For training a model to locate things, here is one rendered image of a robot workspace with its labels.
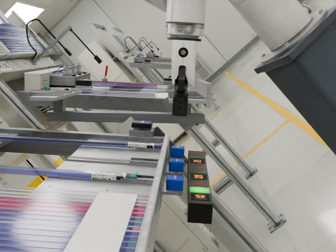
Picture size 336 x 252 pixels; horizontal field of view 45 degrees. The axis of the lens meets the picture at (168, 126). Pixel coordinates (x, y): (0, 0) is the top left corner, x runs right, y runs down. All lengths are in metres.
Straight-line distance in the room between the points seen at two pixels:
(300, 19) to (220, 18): 7.45
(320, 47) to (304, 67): 0.06
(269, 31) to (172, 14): 0.25
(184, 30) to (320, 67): 0.32
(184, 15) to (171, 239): 1.30
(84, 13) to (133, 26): 1.04
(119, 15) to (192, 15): 7.68
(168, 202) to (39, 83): 0.85
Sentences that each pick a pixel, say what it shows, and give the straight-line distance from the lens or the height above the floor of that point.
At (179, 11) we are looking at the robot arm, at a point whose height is 0.92.
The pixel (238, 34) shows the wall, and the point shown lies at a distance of 8.46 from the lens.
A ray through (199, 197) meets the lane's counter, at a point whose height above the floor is 0.66.
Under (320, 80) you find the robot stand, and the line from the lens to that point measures 0.97.
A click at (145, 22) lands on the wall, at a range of 8.45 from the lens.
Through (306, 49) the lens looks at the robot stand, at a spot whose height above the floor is 0.68.
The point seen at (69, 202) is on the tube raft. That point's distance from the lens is 0.61.
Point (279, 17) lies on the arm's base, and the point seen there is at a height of 0.77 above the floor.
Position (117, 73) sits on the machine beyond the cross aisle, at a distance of 5.39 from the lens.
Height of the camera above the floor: 0.86
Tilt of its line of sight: 6 degrees down
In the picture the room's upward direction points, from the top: 42 degrees counter-clockwise
